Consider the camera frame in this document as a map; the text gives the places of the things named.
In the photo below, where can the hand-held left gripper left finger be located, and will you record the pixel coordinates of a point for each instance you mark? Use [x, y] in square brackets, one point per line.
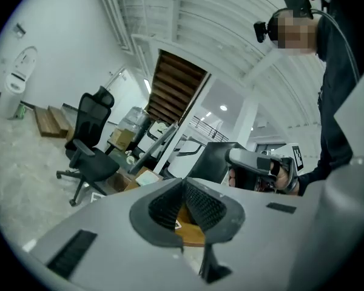
[160, 220]

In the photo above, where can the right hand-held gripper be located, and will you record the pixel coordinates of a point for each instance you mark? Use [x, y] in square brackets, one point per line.
[248, 162]

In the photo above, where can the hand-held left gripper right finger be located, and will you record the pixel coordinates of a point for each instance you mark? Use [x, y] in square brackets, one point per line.
[213, 214]

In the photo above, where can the person's right forearm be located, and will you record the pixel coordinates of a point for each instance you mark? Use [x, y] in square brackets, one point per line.
[314, 179]

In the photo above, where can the person's right hand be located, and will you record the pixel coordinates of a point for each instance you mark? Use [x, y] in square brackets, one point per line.
[281, 177]

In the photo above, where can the black monitor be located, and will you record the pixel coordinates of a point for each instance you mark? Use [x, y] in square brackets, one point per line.
[210, 162]

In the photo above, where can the pale green flat box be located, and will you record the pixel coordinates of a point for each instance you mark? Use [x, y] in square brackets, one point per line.
[147, 178]

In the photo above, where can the black metal railing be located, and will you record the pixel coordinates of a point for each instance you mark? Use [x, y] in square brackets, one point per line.
[210, 129]

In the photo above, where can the white appliance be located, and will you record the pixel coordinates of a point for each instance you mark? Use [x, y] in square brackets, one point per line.
[153, 138]

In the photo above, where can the cardboard box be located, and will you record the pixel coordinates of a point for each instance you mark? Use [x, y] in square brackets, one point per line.
[121, 139]

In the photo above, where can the black office chair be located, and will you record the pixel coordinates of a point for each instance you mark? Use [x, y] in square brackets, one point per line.
[89, 150]

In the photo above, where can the person's dark clothed torso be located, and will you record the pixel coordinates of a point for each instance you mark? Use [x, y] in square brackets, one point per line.
[333, 102]

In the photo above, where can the wooden staircase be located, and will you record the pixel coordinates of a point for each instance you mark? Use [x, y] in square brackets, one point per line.
[176, 85]

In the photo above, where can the wooden step block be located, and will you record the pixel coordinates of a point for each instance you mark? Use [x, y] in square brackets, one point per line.
[51, 121]

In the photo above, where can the green bottle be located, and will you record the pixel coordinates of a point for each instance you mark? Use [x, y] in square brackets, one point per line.
[21, 111]

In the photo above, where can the white toilet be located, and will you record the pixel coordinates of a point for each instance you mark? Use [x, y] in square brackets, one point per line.
[15, 80]

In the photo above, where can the black head-worn camera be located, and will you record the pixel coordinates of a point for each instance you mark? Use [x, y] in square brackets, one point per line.
[261, 30]

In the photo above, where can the grey wall box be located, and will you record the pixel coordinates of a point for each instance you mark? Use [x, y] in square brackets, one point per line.
[19, 30]

